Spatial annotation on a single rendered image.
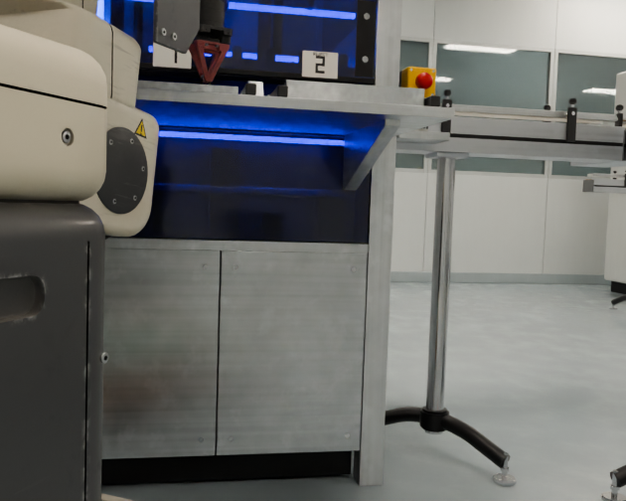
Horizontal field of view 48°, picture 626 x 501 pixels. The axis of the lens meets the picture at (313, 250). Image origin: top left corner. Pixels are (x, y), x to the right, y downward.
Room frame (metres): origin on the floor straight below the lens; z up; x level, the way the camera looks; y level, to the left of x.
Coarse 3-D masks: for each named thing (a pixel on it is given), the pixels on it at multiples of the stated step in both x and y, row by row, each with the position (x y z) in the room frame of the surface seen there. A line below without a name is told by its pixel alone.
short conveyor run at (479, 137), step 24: (456, 120) 1.85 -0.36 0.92; (480, 120) 1.86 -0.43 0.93; (504, 120) 1.87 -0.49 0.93; (552, 120) 2.00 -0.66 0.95; (576, 120) 2.01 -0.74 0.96; (600, 120) 1.96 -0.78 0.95; (408, 144) 1.82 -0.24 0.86; (432, 144) 1.84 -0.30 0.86; (456, 144) 1.85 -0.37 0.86; (480, 144) 1.86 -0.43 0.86; (504, 144) 1.87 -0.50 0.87; (528, 144) 1.89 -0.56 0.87; (552, 144) 1.90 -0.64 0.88; (576, 144) 1.91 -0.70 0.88; (600, 144) 1.93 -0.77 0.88
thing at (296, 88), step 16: (288, 80) 1.28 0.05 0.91; (288, 96) 1.28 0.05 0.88; (304, 96) 1.29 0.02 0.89; (320, 96) 1.29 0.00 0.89; (336, 96) 1.30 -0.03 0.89; (352, 96) 1.30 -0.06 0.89; (368, 96) 1.31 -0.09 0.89; (384, 96) 1.31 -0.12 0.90; (400, 96) 1.32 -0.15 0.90; (416, 96) 1.32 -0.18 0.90
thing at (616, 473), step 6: (618, 468) 1.67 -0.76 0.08; (624, 468) 1.66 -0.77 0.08; (612, 474) 1.66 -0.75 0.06; (618, 474) 1.65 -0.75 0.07; (624, 474) 1.65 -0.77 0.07; (612, 480) 1.66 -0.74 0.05; (618, 480) 1.65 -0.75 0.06; (624, 480) 1.64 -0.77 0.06; (612, 486) 1.65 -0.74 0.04; (618, 486) 1.65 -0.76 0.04; (606, 492) 1.68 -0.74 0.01; (612, 492) 1.66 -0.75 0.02; (606, 498) 1.65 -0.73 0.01; (612, 498) 1.65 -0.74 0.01; (618, 498) 1.65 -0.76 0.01; (624, 498) 1.65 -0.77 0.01
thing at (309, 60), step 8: (304, 56) 1.66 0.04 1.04; (312, 56) 1.66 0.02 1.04; (328, 56) 1.67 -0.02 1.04; (336, 56) 1.68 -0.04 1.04; (304, 64) 1.66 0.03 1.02; (312, 64) 1.67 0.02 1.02; (328, 64) 1.67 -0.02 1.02; (336, 64) 1.68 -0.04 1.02; (304, 72) 1.66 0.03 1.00; (312, 72) 1.67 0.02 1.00; (328, 72) 1.67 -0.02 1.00; (336, 72) 1.68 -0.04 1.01
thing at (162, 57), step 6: (156, 48) 1.60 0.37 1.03; (162, 48) 1.60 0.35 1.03; (156, 54) 1.60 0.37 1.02; (162, 54) 1.60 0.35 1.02; (168, 54) 1.60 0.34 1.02; (174, 54) 1.61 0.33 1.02; (180, 54) 1.61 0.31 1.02; (186, 54) 1.61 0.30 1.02; (156, 60) 1.60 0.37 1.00; (162, 60) 1.60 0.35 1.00; (168, 60) 1.60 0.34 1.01; (174, 60) 1.61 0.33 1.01; (180, 60) 1.61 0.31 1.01; (186, 60) 1.61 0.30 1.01; (156, 66) 1.60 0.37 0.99; (162, 66) 1.60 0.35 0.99; (168, 66) 1.60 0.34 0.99; (174, 66) 1.61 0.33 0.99; (180, 66) 1.61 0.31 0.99; (186, 66) 1.61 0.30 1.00
